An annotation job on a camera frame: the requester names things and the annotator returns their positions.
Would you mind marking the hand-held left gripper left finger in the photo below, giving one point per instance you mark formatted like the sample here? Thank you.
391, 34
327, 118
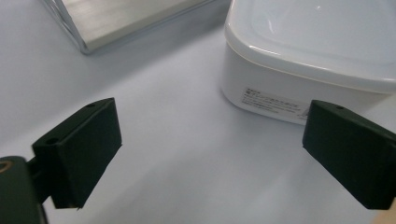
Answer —
84, 149

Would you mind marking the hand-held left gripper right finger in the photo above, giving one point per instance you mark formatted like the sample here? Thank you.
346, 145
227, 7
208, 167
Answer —
351, 155

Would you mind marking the white plastic container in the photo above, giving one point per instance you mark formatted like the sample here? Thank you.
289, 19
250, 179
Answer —
267, 81

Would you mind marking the white container lid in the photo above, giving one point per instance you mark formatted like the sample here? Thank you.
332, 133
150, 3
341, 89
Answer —
311, 34

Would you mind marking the silver metal tray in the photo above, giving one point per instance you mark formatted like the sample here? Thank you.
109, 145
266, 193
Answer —
124, 18

